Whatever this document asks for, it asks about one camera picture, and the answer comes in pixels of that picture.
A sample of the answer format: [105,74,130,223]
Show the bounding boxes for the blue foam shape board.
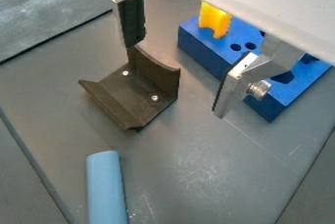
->
[177,15,334,123]

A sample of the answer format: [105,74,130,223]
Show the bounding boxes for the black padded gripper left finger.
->
[112,0,146,48]

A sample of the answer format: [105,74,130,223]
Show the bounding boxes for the black curved cradle fixture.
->
[79,46,181,130]

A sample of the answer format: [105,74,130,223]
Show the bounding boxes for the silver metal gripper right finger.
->
[212,34,306,118]

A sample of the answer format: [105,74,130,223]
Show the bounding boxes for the yellow notched block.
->
[197,2,232,39]

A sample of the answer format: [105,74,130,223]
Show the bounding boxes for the light blue oval cylinder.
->
[86,151,129,224]

